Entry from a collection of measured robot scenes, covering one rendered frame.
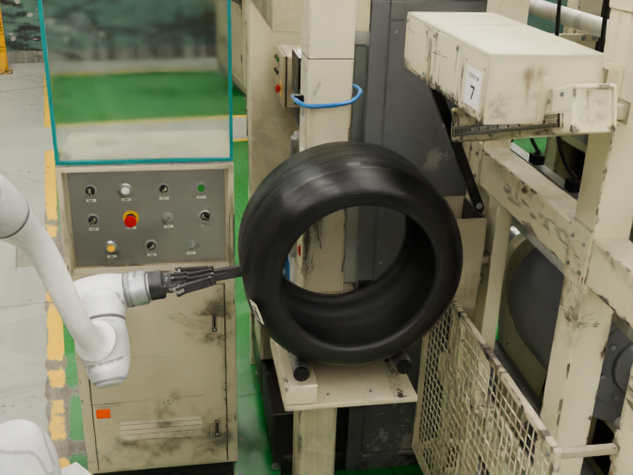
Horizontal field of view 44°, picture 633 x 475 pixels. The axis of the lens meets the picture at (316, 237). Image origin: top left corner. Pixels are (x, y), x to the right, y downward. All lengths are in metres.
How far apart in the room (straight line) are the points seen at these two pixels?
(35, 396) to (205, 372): 1.10
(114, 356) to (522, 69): 1.13
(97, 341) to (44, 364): 2.05
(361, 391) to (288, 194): 0.63
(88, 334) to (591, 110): 1.18
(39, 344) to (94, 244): 1.50
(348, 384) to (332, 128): 0.72
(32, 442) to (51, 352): 2.28
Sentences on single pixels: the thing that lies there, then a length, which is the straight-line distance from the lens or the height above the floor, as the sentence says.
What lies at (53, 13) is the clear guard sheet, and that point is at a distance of 2.45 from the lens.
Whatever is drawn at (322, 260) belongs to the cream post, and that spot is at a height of 1.05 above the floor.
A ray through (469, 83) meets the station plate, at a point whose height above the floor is 1.70.
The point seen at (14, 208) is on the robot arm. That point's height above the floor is 1.49.
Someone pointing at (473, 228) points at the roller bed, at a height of 1.17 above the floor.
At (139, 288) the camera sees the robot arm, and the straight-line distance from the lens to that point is 2.00.
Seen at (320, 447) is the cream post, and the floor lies 0.36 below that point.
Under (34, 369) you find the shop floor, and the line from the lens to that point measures 3.91.
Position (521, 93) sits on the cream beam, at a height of 1.70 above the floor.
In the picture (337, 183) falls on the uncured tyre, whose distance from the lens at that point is 1.86.
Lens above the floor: 2.05
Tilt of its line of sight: 24 degrees down
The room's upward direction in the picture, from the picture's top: 2 degrees clockwise
